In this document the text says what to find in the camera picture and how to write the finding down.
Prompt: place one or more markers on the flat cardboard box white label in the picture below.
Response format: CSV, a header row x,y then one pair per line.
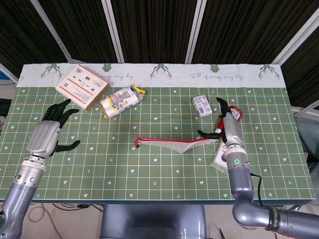
x,y
82,87

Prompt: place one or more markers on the plastic bag roll pack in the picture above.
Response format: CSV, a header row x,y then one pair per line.
x,y
122,100

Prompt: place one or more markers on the small white blue soap box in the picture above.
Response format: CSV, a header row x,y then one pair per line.
x,y
202,105

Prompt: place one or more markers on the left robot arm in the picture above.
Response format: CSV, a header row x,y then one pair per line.
x,y
20,194

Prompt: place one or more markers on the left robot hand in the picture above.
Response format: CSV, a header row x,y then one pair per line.
x,y
43,137

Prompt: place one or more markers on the clear mesh zipper pouch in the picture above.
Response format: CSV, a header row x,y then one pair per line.
x,y
174,144

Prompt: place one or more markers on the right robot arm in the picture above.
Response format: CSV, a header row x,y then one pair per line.
x,y
241,186

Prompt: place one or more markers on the red bottle white cap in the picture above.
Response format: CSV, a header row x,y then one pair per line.
x,y
236,113

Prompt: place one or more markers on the white partition post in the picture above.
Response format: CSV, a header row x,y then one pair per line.
x,y
195,32
113,32
296,37
52,32

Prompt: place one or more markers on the green checked tablecloth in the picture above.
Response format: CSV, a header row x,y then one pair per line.
x,y
149,174

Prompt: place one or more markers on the grey blue robot torso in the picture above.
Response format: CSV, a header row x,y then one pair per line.
x,y
152,221

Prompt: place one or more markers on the white sponge pack in plastic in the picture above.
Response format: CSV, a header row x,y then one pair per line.
x,y
220,158

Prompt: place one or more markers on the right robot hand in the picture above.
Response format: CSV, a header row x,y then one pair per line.
x,y
233,129

